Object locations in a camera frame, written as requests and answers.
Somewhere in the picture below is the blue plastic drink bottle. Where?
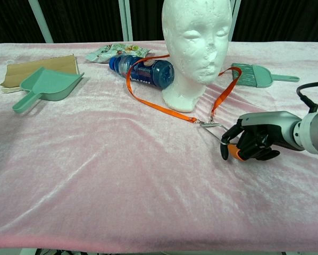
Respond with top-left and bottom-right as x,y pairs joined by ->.
108,55 -> 175,90

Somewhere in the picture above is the mint green dustpan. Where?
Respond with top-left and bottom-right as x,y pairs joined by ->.
12,66 -> 85,114

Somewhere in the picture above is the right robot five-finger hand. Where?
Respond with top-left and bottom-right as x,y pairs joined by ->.
220,110 -> 303,162

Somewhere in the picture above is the white green snack bag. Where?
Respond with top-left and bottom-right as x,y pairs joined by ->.
85,43 -> 152,64

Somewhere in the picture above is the black pleated curtain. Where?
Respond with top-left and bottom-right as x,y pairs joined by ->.
0,0 -> 318,46

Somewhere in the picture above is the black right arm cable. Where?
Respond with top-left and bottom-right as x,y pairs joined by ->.
296,81 -> 318,114

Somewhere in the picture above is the pink velvet table cloth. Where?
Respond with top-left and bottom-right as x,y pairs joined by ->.
0,40 -> 318,253

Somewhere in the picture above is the brown paper notebook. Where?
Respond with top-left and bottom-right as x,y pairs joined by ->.
0,54 -> 80,95

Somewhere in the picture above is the white metal frame post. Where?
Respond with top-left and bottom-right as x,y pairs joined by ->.
229,0 -> 242,42
28,0 -> 55,44
118,0 -> 134,41

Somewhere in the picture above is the white foam mannequin head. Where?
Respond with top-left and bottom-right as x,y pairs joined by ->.
161,0 -> 233,114

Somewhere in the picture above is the orange lanyard strap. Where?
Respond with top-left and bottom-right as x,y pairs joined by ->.
125,54 -> 242,124

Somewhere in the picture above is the mint green hand brush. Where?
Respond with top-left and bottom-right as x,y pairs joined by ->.
231,62 -> 300,89

